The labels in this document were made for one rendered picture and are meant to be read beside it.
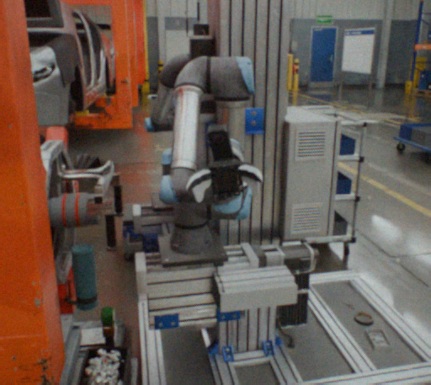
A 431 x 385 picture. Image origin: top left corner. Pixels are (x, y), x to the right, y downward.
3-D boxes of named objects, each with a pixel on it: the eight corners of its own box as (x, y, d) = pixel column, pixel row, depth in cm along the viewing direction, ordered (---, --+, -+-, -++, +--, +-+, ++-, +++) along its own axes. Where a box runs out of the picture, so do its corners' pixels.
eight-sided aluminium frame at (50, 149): (66, 243, 206) (55, 132, 191) (81, 242, 207) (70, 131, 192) (37, 309, 155) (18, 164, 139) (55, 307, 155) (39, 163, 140)
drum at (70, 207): (52, 221, 181) (49, 189, 178) (103, 218, 184) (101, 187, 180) (44, 234, 168) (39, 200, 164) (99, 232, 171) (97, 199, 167)
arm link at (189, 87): (172, 48, 132) (156, 194, 111) (207, 48, 132) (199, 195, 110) (176, 72, 143) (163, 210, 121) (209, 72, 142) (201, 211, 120)
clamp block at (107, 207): (89, 211, 160) (88, 197, 159) (114, 210, 161) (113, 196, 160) (87, 216, 155) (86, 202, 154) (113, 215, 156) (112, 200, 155)
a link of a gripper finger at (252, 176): (274, 199, 87) (247, 189, 95) (272, 171, 86) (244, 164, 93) (263, 203, 86) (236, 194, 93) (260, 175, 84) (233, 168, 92)
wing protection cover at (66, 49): (56, 81, 476) (51, 33, 461) (84, 81, 479) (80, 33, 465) (40, 88, 408) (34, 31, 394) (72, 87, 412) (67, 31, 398)
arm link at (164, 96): (167, 67, 172) (146, 139, 211) (192, 66, 176) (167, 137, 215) (160, 47, 177) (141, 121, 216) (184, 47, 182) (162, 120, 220)
